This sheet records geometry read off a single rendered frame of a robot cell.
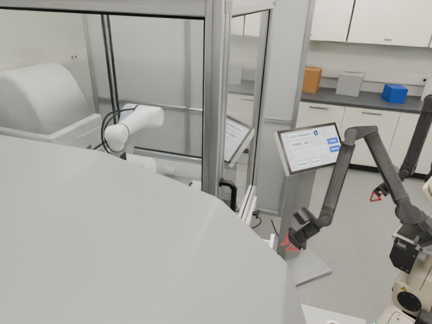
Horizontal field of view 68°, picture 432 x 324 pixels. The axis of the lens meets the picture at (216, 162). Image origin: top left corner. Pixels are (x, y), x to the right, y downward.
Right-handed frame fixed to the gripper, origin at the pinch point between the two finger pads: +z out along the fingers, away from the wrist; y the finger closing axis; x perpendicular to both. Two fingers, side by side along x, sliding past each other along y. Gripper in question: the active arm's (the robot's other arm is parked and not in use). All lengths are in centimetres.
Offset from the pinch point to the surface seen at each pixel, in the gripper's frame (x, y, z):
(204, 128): 50, 64, -47
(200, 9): 49, 81, -67
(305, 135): -95, 10, -16
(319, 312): 15.5, -26.7, 3.6
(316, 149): -94, -3, -15
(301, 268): -84, -69, 64
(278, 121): -155, 20, 9
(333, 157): -98, -17, -18
